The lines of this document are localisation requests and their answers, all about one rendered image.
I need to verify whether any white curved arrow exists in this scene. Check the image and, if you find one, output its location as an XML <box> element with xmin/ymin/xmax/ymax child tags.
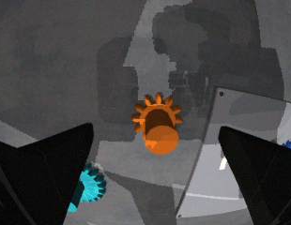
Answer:
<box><xmin>220</xmin><ymin>155</ymin><xmax>227</xmax><ymax>170</ymax></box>

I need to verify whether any teal gear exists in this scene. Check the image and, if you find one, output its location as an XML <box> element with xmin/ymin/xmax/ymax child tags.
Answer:
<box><xmin>68</xmin><ymin>162</ymin><xmax>107</xmax><ymax>213</ymax></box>

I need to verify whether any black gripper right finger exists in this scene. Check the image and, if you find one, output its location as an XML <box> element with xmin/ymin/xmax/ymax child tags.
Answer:
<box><xmin>218</xmin><ymin>127</ymin><xmax>291</xmax><ymax>225</ymax></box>

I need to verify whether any orange gear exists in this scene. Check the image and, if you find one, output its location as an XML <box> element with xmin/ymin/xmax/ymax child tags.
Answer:
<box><xmin>130</xmin><ymin>93</ymin><xmax>183</xmax><ymax>155</ymax></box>

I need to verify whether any grey flat board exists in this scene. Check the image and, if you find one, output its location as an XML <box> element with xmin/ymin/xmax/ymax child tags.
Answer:
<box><xmin>175</xmin><ymin>86</ymin><xmax>291</xmax><ymax>218</ymax></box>

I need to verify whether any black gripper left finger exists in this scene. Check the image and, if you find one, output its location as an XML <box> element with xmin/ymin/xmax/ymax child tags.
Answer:
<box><xmin>0</xmin><ymin>123</ymin><xmax>93</xmax><ymax>225</ymax></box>

